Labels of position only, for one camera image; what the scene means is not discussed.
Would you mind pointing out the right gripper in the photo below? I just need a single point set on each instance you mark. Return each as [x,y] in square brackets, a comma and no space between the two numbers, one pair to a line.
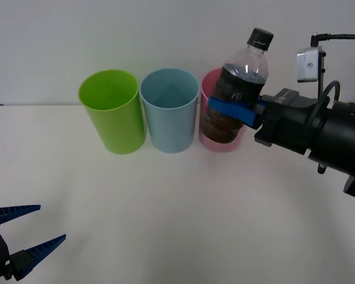
[287,124]

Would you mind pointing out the dark plastic bottle black cap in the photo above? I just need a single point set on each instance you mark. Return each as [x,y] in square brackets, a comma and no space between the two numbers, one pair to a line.
[239,85]

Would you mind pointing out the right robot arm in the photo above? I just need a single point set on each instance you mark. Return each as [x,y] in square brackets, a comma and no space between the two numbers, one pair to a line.
[343,133]

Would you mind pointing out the pink plastic bin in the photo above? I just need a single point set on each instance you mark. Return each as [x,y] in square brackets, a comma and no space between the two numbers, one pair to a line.
[207,87]

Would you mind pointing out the pale blue plastic bin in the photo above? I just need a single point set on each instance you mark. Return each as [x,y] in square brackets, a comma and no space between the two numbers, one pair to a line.
[170,130]

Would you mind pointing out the green plastic bin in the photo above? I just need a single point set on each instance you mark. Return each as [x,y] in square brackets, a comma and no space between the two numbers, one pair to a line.
[115,130]

